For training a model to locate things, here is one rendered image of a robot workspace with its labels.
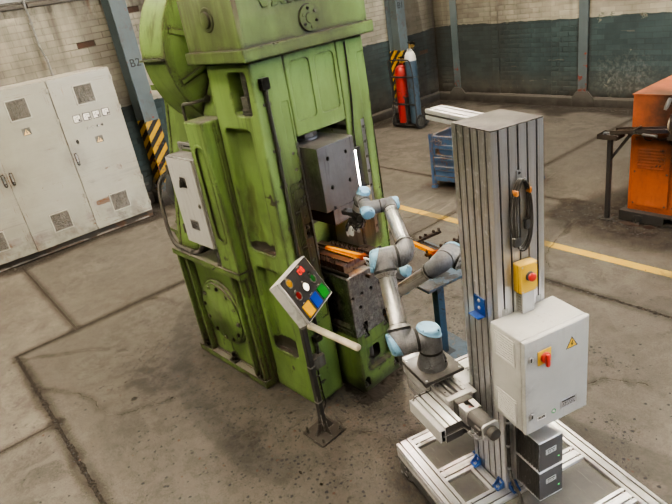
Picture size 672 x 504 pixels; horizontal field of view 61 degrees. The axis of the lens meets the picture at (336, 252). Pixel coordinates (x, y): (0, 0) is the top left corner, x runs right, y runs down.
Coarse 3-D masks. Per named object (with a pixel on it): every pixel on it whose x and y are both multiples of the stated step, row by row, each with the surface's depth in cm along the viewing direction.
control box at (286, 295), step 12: (300, 264) 331; (288, 276) 318; (300, 276) 325; (276, 288) 311; (288, 288) 313; (300, 288) 321; (312, 288) 329; (288, 300) 312; (300, 300) 316; (324, 300) 332; (288, 312) 316; (300, 312) 313; (300, 324) 317
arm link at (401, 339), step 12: (372, 252) 284; (384, 252) 283; (396, 252) 283; (372, 264) 282; (384, 264) 282; (396, 264) 284; (384, 276) 282; (384, 288) 282; (396, 288) 282; (384, 300) 282; (396, 300) 280; (396, 312) 279; (396, 324) 277; (408, 324) 279; (396, 336) 275; (408, 336) 275; (396, 348) 274; (408, 348) 275
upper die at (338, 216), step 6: (348, 204) 357; (312, 210) 365; (336, 210) 351; (312, 216) 368; (318, 216) 363; (324, 216) 358; (330, 216) 354; (336, 216) 352; (342, 216) 356; (348, 216) 359; (330, 222) 356; (336, 222) 353
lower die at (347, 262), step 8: (320, 248) 393; (344, 248) 387; (336, 256) 378; (344, 256) 376; (320, 264) 383; (328, 264) 376; (336, 264) 370; (344, 264) 368; (352, 264) 371; (360, 264) 376; (344, 272) 367
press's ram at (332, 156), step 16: (304, 144) 344; (320, 144) 338; (336, 144) 340; (352, 144) 349; (304, 160) 342; (320, 160) 334; (336, 160) 342; (352, 160) 352; (320, 176) 337; (336, 176) 345; (352, 176) 354; (320, 192) 343; (336, 192) 348; (352, 192) 357; (320, 208) 349; (336, 208) 351
